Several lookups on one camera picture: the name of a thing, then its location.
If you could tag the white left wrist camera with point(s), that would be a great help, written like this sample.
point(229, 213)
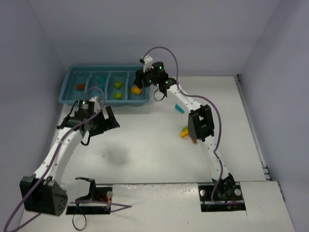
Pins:
point(96, 101)

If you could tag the yellow long lego brick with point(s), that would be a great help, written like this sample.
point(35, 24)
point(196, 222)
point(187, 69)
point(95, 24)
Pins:
point(183, 134)

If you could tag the cyan square lego brick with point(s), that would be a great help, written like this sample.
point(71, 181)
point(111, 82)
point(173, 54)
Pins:
point(102, 87)

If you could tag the cyan long lego brick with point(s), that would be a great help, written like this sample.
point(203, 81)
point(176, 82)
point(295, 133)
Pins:
point(178, 108)

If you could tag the green square lego brick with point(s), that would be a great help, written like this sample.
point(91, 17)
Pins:
point(118, 96)

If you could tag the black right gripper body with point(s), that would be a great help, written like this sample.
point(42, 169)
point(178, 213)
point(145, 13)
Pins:
point(141, 79)

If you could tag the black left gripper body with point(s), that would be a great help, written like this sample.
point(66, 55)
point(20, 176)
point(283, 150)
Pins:
point(102, 123)

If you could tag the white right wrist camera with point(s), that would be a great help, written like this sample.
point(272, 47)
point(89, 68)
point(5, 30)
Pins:
point(147, 62)

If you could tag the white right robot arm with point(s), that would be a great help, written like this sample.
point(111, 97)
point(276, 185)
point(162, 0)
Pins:
point(204, 124)

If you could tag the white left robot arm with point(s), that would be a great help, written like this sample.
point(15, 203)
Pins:
point(42, 192)

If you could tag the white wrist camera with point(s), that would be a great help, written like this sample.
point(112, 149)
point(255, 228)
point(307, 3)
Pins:
point(96, 101)
point(147, 62)

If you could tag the orange lego brick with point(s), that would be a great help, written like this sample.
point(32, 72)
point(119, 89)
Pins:
point(136, 90)

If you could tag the teal compartment tray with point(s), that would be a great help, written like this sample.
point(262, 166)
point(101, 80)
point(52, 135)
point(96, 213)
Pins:
point(89, 74)

